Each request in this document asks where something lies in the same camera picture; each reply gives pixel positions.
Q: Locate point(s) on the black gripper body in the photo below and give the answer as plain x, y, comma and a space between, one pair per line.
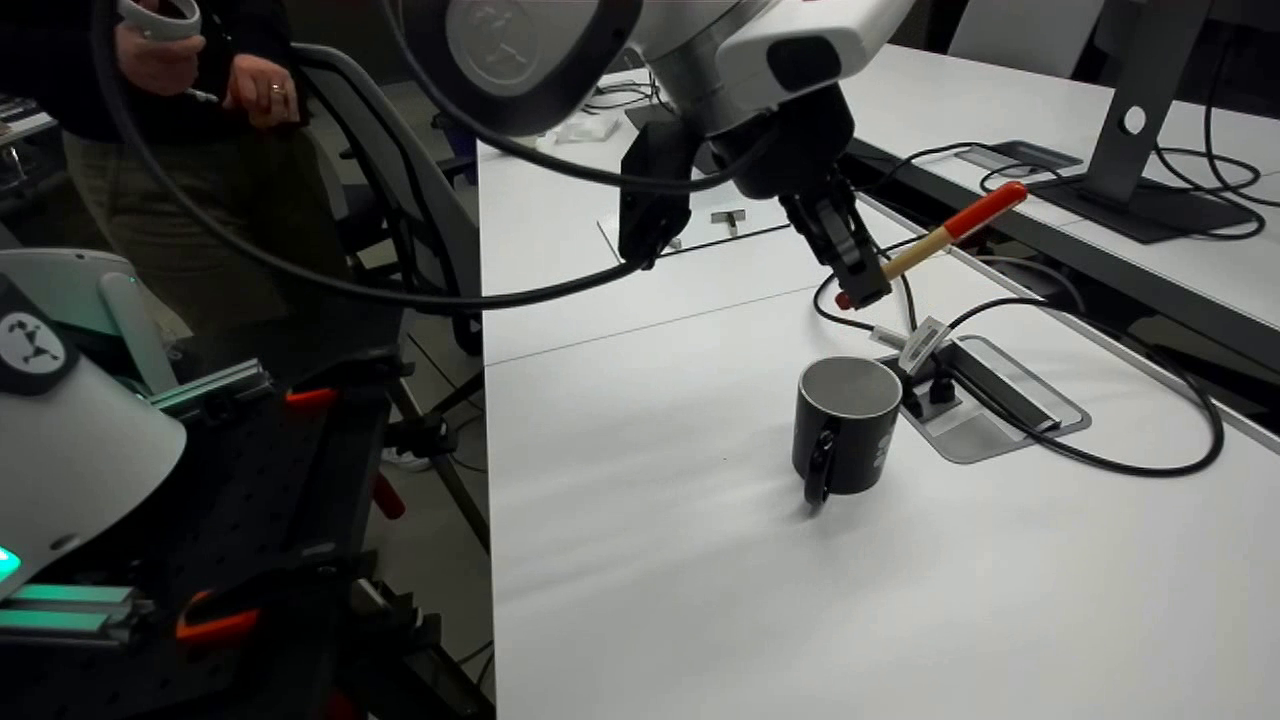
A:
802, 147

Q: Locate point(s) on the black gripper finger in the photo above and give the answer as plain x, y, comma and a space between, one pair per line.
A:
865, 254
825, 247

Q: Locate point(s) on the red capped wooden marker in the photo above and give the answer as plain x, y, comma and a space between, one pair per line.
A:
987, 215

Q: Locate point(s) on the black mug with white print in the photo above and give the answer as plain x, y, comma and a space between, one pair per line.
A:
844, 440

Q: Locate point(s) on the person left hand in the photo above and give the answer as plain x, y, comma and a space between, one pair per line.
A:
260, 90

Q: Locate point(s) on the person right hand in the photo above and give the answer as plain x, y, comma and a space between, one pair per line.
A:
160, 64

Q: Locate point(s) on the grey T-shaped piece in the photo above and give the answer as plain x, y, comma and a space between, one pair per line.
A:
729, 222

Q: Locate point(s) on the dark grey docking hub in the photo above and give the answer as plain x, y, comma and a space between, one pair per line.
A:
1032, 153

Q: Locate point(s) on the black monitor stand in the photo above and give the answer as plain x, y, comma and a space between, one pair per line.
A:
1147, 64

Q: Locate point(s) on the black office chair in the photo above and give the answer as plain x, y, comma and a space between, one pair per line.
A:
401, 203

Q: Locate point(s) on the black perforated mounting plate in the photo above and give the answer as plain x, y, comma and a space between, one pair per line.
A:
252, 493

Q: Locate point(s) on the person in black sweater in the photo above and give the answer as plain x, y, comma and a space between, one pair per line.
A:
160, 203

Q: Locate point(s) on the aluminium rail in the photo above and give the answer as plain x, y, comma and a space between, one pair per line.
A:
205, 386
65, 609

